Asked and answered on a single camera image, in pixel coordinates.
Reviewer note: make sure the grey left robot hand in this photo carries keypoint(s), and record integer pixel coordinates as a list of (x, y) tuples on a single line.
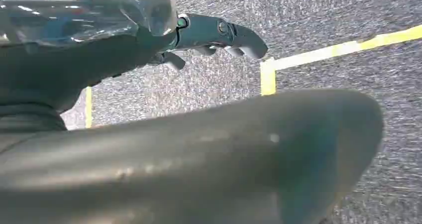
[(197, 166)]

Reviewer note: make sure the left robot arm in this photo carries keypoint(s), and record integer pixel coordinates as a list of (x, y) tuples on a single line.
[(26, 118)]

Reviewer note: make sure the yellow tape square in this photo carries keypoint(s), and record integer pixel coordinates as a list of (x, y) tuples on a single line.
[(88, 107), (267, 80)]

